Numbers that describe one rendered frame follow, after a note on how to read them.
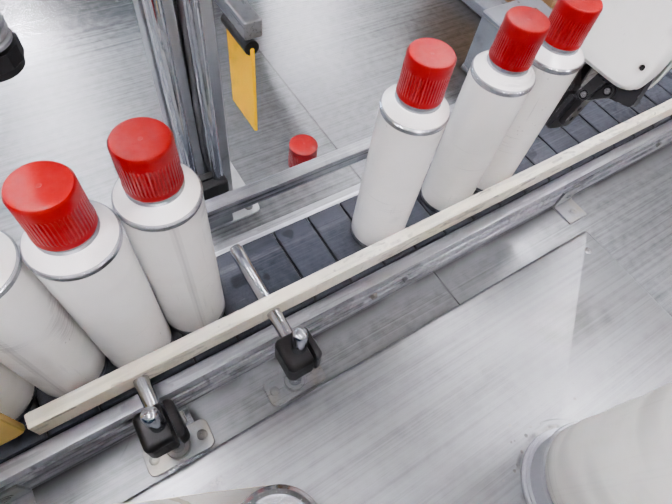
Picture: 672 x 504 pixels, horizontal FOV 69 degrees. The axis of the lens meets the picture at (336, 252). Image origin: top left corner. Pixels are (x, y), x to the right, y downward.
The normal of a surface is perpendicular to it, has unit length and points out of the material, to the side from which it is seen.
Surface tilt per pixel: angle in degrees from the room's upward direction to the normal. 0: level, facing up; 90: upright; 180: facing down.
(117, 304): 90
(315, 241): 0
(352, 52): 0
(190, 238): 90
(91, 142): 0
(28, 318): 90
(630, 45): 69
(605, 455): 87
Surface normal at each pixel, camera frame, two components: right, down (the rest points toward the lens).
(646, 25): -0.76, 0.20
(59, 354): 0.77, 0.58
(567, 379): 0.11, -0.52
